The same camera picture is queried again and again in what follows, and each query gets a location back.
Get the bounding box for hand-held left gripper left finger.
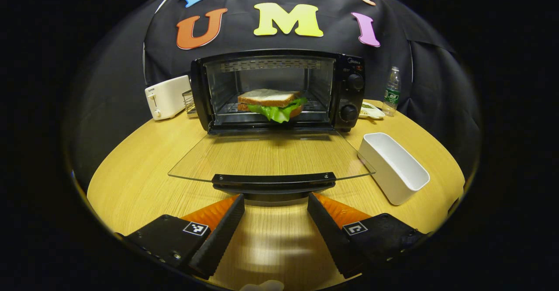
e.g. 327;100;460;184
124;194;245;279

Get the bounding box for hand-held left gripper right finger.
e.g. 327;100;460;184
307;193;428;278

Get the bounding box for black electric oven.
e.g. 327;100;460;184
168;49;375;204

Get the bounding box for sandwich with lettuce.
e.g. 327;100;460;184
237;89;307;123

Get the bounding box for white rectangular dish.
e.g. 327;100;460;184
357;132;431;206

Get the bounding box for small white plate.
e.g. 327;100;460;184
359;101;386;120

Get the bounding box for white toaster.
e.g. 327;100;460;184
145;75;192;121

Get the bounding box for clear water bottle green label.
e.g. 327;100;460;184
383;66;401;117

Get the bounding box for black backdrop cloth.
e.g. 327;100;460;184
61;0;483;191

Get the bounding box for small wire basket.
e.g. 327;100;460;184
182;89;197;116

